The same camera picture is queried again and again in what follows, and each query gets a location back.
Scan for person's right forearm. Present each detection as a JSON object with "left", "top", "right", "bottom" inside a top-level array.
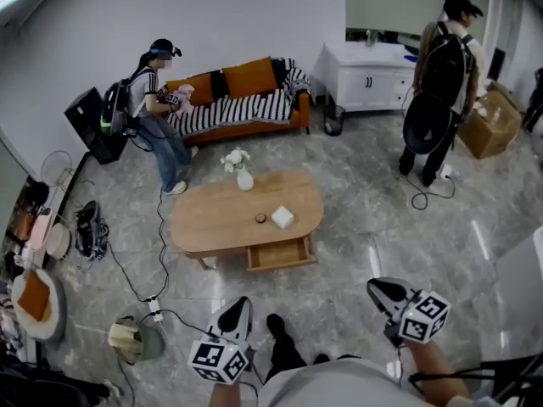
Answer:
[{"left": 402, "top": 338, "right": 473, "bottom": 403}]

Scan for person's left forearm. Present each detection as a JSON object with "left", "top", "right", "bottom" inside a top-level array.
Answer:
[{"left": 209, "top": 378, "right": 239, "bottom": 407}]

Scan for black chair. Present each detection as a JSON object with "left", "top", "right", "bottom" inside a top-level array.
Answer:
[{"left": 0, "top": 348, "right": 114, "bottom": 407}]

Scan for small orange cushion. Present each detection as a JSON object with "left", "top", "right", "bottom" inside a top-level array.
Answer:
[{"left": 165, "top": 73, "right": 214, "bottom": 108}]

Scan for pink plush toy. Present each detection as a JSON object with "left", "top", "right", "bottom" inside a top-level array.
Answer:
[{"left": 173, "top": 83, "right": 197, "bottom": 120}]

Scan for large orange cushion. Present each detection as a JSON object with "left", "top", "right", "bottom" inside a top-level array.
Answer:
[{"left": 221, "top": 56, "right": 280, "bottom": 100}]

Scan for black box cabinet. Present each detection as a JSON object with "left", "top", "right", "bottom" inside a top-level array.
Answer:
[{"left": 64, "top": 86, "right": 129, "bottom": 165}]

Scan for round pink white container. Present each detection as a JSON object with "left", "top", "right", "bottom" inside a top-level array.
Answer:
[{"left": 28, "top": 207, "right": 72, "bottom": 260}]

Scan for wooden table top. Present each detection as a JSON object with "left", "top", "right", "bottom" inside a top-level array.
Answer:
[{"left": 169, "top": 169, "right": 326, "bottom": 271}]

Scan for round seat with orange cushion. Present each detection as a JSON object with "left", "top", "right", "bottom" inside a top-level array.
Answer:
[{"left": 10, "top": 266, "right": 68, "bottom": 342}]

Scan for white furniture panel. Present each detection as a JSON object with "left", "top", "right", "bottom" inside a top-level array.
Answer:
[{"left": 494, "top": 224, "right": 543, "bottom": 358}]

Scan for person's black trouser legs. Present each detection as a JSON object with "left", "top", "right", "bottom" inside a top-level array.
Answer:
[{"left": 263, "top": 313, "right": 332, "bottom": 386}]

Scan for white vase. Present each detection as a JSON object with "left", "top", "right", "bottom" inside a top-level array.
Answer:
[{"left": 236, "top": 165, "right": 255, "bottom": 192}]

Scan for white cabinet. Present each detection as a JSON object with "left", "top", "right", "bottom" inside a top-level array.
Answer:
[{"left": 311, "top": 41, "right": 420, "bottom": 113}]

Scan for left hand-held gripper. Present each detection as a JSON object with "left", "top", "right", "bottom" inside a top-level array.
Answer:
[{"left": 188, "top": 296, "right": 255, "bottom": 384}]

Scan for black looped cable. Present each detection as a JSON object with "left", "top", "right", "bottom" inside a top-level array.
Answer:
[{"left": 405, "top": 170, "right": 457, "bottom": 211}]

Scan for black round seat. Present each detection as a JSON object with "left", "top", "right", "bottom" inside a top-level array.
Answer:
[{"left": 401, "top": 90, "right": 454, "bottom": 155}]

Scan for black mesh waste bin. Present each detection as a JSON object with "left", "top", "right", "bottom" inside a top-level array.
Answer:
[{"left": 322, "top": 104, "right": 347, "bottom": 137}]

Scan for black white striped blanket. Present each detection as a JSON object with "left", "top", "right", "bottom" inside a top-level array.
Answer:
[{"left": 166, "top": 59, "right": 314, "bottom": 138}]

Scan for small cardboard box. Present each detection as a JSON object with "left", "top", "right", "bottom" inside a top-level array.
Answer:
[{"left": 486, "top": 80, "right": 528, "bottom": 114}]

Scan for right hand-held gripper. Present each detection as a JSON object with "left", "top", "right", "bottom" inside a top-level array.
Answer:
[{"left": 367, "top": 276, "right": 452, "bottom": 348}]

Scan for long black floor cable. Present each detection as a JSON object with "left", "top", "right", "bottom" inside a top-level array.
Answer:
[{"left": 105, "top": 187, "right": 171, "bottom": 304}]

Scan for large cardboard box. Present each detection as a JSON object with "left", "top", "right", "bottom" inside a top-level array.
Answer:
[{"left": 456, "top": 90, "right": 523, "bottom": 160}]

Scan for wooden drawer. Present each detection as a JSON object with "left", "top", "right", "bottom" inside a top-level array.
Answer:
[{"left": 245, "top": 234, "right": 319, "bottom": 274}]

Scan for white square box item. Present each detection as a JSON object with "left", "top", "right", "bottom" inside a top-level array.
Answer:
[{"left": 270, "top": 205, "right": 296, "bottom": 230}]

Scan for black cushion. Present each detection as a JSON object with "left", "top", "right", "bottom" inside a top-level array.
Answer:
[{"left": 210, "top": 70, "right": 231, "bottom": 100}]

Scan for wire frame stool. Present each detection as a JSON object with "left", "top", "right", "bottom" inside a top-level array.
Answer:
[{"left": 40, "top": 149, "right": 84, "bottom": 197}]

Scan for white power strip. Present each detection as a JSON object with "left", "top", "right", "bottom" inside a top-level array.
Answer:
[{"left": 145, "top": 295, "right": 165, "bottom": 324}]

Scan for black shoe with cables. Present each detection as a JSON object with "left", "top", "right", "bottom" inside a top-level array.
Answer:
[{"left": 74, "top": 199, "right": 111, "bottom": 262}]

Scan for white flowers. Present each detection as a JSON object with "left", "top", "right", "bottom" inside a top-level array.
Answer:
[{"left": 219, "top": 147, "right": 252, "bottom": 175}]

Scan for person's white shirt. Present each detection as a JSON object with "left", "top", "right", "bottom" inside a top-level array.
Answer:
[{"left": 257, "top": 355, "right": 483, "bottom": 407}]

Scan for orange sofa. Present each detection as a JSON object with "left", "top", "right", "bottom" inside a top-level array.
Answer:
[{"left": 164, "top": 55, "right": 313, "bottom": 147}]

